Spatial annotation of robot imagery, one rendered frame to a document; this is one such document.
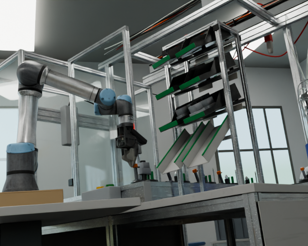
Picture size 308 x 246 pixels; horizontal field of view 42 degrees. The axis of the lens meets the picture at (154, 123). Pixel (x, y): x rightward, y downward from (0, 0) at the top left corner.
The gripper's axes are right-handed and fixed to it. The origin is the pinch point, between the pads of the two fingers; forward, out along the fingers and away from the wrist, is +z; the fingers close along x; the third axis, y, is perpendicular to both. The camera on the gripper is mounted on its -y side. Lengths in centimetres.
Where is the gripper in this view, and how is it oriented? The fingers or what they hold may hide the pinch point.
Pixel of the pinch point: (132, 164)
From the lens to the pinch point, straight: 201.6
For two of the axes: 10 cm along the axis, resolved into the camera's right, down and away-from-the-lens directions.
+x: 7.2, -2.5, -6.5
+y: -6.9, -1.3, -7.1
